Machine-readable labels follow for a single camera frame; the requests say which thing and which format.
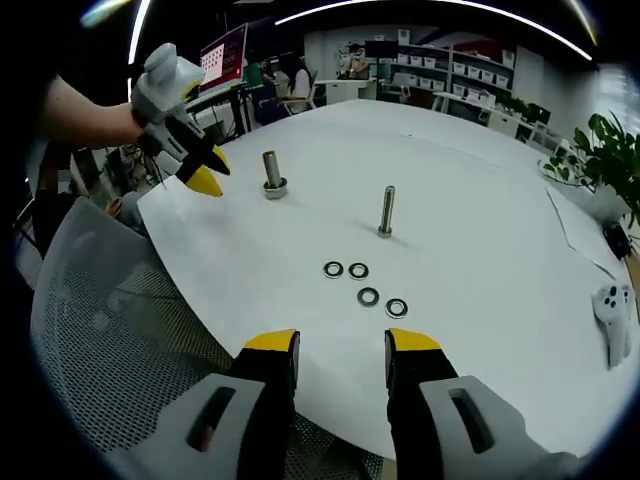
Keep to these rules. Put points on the thin threaded steel stud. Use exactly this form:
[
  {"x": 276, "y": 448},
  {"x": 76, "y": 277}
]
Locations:
[{"x": 388, "y": 210}]

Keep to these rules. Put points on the computer monitor with pink screen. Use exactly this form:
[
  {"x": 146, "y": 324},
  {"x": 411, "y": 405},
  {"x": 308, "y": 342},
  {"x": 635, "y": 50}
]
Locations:
[{"x": 225, "y": 55}]

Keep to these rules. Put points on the shelving with white bins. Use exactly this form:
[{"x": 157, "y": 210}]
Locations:
[{"x": 455, "y": 70}]

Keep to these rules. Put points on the small steel washer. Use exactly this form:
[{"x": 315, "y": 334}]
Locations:
[
  {"x": 368, "y": 291},
  {"x": 358, "y": 266},
  {"x": 396, "y": 302},
  {"x": 332, "y": 265}
]

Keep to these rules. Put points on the small black device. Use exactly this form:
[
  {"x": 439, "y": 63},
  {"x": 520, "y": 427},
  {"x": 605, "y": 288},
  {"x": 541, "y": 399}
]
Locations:
[{"x": 616, "y": 239}]

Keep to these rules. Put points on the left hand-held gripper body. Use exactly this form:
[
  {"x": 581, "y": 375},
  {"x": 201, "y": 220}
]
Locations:
[{"x": 165, "y": 90}]

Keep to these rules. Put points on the thick threaded steel stud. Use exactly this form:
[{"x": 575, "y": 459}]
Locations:
[{"x": 271, "y": 167}]

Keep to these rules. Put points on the white handheld controller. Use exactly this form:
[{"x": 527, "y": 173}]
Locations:
[{"x": 615, "y": 320}]

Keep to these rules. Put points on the white plant pot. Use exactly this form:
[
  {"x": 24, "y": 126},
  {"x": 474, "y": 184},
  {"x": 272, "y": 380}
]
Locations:
[{"x": 607, "y": 205}]

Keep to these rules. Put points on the grey mesh office chair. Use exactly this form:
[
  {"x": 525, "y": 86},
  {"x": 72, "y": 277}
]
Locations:
[{"x": 100, "y": 325}]

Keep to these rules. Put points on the green potted plant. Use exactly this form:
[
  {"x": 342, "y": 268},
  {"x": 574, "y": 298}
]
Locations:
[{"x": 605, "y": 150}]

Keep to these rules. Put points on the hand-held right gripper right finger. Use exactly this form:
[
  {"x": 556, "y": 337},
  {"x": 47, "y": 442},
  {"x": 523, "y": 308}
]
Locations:
[{"x": 435, "y": 410}]

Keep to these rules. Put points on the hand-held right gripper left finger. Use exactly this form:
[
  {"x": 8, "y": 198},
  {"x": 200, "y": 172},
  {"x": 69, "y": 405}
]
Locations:
[{"x": 235, "y": 405}]

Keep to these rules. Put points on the short curved ceiling light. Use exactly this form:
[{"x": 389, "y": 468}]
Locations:
[{"x": 137, "y": 30}]

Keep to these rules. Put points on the long curved ceiling light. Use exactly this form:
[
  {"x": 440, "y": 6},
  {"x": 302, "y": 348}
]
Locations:
[{"x": 450, "y": 6}]

